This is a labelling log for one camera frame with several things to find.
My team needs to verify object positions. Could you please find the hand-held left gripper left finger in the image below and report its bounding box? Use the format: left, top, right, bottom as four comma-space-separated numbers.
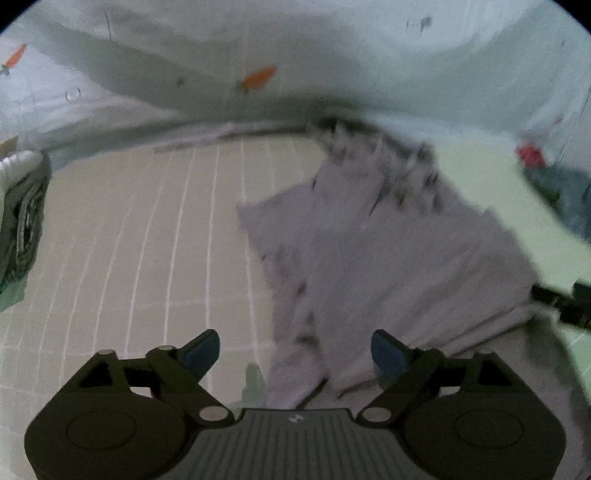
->
69, 329, 234, 424

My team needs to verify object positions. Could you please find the carrot print bed sheet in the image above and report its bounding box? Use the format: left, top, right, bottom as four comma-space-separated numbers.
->
0, 0, 591, 158

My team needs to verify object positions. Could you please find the white folded garment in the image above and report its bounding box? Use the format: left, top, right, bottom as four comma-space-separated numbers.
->
0, 150, 44, 195

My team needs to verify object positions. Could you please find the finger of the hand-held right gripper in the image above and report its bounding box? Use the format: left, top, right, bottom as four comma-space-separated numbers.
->
531, 282, 591, 329

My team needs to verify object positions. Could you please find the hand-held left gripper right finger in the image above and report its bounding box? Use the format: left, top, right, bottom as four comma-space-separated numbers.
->
360, 329, 522, 423

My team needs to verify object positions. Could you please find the red cloth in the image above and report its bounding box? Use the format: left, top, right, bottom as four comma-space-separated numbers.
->
517, 144, 548, 169

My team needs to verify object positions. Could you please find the green grid mat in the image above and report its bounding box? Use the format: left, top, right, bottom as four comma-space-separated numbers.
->
0, 134, 591, 480

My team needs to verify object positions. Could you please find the plaid folded garment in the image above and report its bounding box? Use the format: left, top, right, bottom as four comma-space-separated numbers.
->
0, 175, 49, 287

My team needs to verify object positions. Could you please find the blue denim garment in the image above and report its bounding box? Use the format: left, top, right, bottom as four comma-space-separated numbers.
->
526, 166, 591, 245

